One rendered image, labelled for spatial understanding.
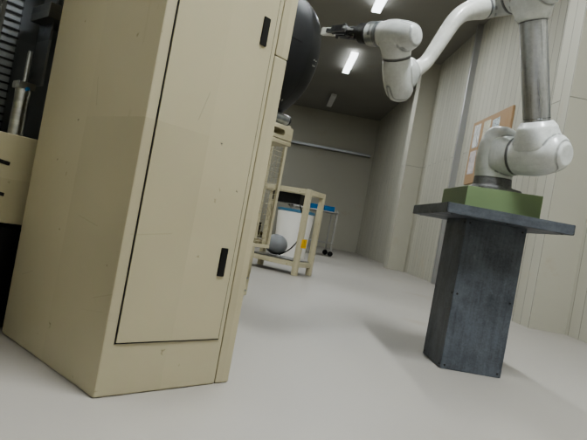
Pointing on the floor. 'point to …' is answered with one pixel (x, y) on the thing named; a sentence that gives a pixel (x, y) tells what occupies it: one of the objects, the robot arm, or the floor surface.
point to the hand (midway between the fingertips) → (328, 31)
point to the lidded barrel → (286, 216)
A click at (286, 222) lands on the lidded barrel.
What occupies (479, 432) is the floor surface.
